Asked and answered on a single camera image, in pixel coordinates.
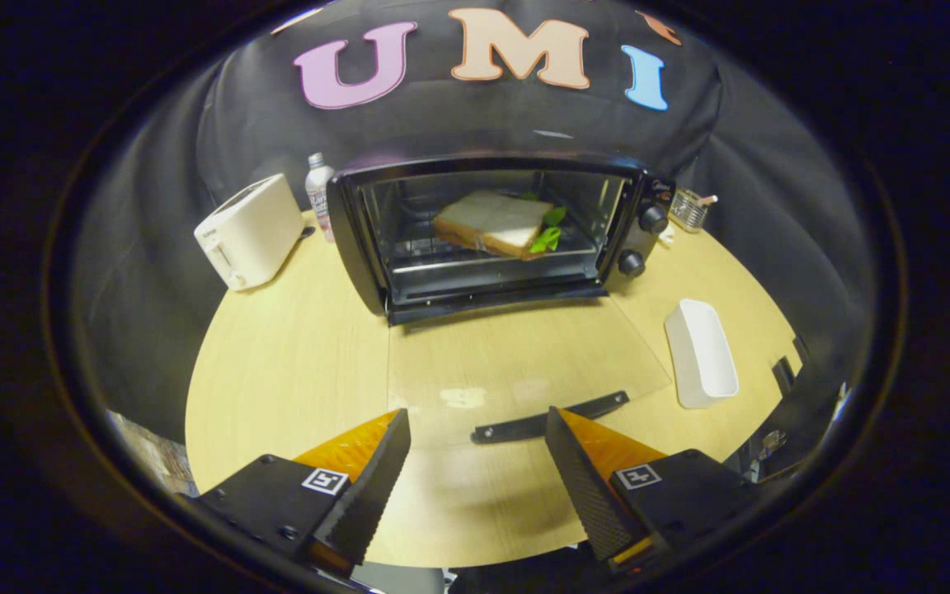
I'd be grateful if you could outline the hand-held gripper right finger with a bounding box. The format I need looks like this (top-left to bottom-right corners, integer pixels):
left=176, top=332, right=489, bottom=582
left=544, top=405, right=760, bottom=574

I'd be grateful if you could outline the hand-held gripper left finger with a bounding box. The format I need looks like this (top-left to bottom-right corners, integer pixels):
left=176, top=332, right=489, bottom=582
left=195, top=408, right=412, bottom=578

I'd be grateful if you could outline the black toaster oven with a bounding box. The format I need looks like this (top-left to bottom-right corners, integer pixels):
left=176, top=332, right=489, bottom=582
left=327, top=155, right=677, bottom=446

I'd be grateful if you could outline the white bread sandwich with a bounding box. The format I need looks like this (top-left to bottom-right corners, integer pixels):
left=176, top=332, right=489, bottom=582
left=433, top=190, right=568, bottom=262

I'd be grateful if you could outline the white slot toaster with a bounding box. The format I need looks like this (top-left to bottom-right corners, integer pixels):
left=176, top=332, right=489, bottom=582
left=194, top=172, right=308, bottom=292

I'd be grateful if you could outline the white rectangular tray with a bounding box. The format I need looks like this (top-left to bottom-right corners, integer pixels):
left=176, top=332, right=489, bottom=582
left=664, top=299, right=740, bottom=410

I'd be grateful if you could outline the clear glass jar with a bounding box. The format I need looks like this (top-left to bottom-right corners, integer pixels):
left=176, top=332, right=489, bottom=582
left=670, top=188, right=719, bottom=233

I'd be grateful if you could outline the silver drink bottle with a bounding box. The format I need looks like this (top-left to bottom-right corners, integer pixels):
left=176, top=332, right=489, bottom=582
left=305, top=153, right=337, bottom=243

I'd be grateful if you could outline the black backdrop cloth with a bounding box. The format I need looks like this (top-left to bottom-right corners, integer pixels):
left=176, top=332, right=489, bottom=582
left=71, top=0, right=880, bottom=446

